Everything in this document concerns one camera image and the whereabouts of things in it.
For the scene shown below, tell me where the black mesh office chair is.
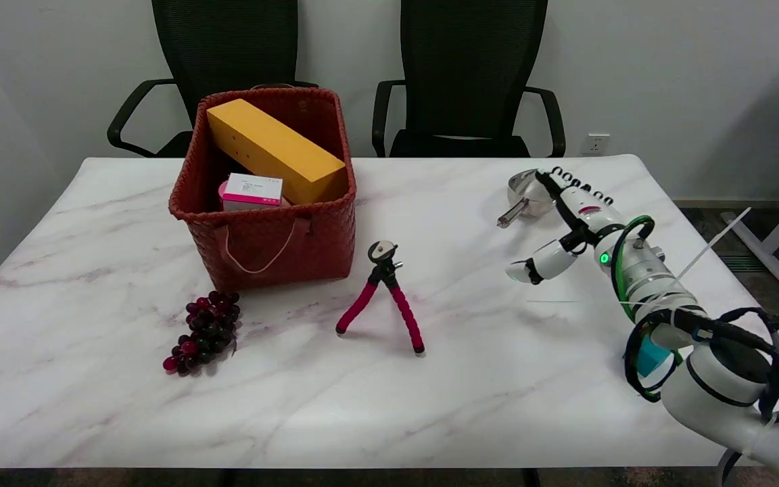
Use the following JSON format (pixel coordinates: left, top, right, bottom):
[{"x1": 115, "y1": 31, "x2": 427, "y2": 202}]
[
  {"x1": 107, "y1": 0, "x2": 320, "y2": 159},
  {"x1": 371, "y1": 0, "x2": 567, "y2": 159}
]

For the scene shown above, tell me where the long yellow cardboard box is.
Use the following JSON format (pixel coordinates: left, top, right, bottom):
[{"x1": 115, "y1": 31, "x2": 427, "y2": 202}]
[{"x1": 206, "y1": 99, "x2": 348, "y2": 206}]

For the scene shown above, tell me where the red woven basket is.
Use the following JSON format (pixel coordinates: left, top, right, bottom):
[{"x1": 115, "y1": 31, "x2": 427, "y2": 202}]
[{"x1": 168, "y1": 86, "x2": 358, "y2": 293}]

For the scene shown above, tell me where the white desk frame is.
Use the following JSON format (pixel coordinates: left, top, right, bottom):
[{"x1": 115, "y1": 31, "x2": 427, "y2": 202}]
[{"x1": 721, "y1": 66, "x2": 779, "y2": 305}]

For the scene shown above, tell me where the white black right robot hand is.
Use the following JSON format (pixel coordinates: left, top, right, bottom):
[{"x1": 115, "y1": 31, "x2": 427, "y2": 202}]
[{"x1": 506, "y1": 168, "x2": 631, "y2": 285}]

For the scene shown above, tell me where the silver metal scoop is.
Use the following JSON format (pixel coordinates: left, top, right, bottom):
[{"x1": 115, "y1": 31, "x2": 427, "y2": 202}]
[{"x1": 496, "y1": 168, "x2": 555, "y2": 229}]

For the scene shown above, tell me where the black green robot cable loop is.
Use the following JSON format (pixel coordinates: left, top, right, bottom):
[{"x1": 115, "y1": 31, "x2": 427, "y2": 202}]
[{"x1": 609, "y1": 215, "x2": 779, "y2": 423}]

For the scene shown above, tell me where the teal cube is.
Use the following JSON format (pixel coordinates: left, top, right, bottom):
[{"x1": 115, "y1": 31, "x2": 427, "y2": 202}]
[{"x1": 635, "y1": 335, "x2": 665, "y2": 378}]

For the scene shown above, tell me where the pink flexible tripod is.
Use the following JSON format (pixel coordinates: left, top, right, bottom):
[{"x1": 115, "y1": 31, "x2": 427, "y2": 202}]
[{"x1": 335, "y1": 240, "x2": 426, "y2": 357}]

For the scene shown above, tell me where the small white pink box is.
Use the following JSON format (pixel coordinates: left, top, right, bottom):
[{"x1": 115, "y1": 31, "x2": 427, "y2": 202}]
[{"x1": 221, "y1": 172, "x2": 283, "y2": 213}]

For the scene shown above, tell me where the dark purple grape bunch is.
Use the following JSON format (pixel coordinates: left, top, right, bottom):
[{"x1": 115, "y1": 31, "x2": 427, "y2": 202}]
[{"x1": 162, "y1": 290, "x2": 241, "y2": 377}]

